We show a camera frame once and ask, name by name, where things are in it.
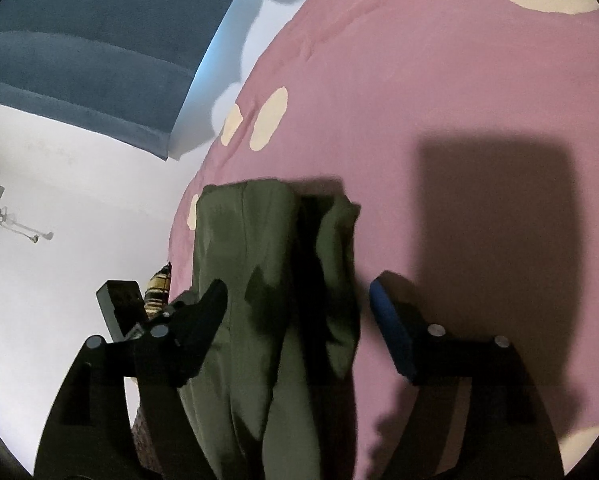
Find yellow black striped cloth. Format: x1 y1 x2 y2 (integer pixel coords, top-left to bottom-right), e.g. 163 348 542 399
145 261 174 322

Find pink spotted blanket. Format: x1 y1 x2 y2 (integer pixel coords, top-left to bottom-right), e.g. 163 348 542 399
133 0 599 480

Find white wall cable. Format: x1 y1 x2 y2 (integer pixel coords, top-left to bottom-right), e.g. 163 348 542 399
0 201 56 245

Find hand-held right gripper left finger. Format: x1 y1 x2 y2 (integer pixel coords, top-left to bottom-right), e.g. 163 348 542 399
33 279 229 480

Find dark green jacket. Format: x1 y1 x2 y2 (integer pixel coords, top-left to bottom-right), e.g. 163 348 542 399
176 176 363 480

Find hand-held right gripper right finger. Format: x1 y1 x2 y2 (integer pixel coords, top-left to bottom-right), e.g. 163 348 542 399
368 270 566 480

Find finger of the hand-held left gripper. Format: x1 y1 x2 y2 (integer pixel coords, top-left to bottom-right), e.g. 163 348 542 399
160 291 203 325

